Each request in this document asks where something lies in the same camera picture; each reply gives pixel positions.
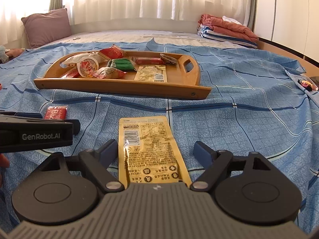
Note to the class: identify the dark gold snack packet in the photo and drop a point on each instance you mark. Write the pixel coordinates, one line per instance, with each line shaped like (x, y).
(150, 73)

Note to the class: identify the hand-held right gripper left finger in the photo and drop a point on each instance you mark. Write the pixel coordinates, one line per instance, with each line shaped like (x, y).
(109, 153)

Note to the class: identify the white folded cloth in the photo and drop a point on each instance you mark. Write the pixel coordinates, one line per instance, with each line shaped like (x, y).
(228, 18)

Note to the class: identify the white mattress pad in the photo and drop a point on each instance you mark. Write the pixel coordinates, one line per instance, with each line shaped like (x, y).
(124, 36)

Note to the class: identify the purple pillow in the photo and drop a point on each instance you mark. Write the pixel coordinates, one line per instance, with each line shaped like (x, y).
(47, 27)

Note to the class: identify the small colourful toy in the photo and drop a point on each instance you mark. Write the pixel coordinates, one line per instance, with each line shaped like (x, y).
(307, 86)

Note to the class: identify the red chocolate bar packet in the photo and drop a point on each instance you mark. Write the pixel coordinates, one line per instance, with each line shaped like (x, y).
(148, 60)

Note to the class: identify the large white snack packet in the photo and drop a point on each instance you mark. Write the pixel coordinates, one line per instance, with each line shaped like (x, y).
(71, 60)

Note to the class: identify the person's left hand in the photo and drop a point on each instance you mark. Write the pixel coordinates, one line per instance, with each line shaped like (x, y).
(3, 161)

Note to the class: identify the light gold snack packet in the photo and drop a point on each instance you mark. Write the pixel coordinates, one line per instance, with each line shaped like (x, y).
(149, 151)

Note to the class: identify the blue white striped towel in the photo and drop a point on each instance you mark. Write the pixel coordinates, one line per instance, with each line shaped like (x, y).
(216, 36)

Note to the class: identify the pink white snack packet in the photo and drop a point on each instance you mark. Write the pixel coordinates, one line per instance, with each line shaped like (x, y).
(109, 72)

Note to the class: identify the white wardrobe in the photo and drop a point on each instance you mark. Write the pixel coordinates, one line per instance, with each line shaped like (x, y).
(291, 12)

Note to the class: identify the wooden serving tray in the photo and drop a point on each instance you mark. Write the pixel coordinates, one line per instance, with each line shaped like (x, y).
(124, 86)

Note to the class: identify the red cracker packet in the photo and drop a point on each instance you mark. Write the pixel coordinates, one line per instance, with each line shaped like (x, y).
(71, 74)

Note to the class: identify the wooden bed frame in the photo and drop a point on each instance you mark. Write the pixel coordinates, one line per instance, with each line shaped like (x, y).
(281, 52)

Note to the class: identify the jelly cup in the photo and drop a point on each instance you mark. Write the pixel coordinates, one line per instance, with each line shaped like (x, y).
(88, 66)

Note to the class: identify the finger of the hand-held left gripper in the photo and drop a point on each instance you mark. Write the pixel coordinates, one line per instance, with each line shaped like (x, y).
(76, 127)

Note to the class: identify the dusty pink cloth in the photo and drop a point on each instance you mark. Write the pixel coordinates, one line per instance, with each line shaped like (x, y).
(15, 53)

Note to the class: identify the grey bed headboard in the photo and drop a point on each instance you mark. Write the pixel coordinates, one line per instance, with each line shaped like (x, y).
(137, 25)

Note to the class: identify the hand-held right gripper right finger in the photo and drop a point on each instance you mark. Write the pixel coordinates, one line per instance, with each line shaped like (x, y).
(202, 151)

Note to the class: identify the brown cake packet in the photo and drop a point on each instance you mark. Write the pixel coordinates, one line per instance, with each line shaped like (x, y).
(168, 58)

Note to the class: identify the light blue plastic bag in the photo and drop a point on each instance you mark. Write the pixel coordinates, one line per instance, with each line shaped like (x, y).
(2, 54)

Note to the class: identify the folded towels stack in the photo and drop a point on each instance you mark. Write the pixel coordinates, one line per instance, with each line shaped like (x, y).
(231, 28)

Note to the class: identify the blue checked bedsheet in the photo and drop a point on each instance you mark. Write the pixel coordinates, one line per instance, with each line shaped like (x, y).
(249, 129)

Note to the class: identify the small red snack packet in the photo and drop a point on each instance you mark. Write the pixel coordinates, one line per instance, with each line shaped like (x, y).
(56, 112)

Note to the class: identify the green snack packet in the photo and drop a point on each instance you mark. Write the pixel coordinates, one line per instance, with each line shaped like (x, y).
(122, 64)

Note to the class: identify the red peanut bag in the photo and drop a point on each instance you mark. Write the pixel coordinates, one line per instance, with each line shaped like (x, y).
(112, 52)

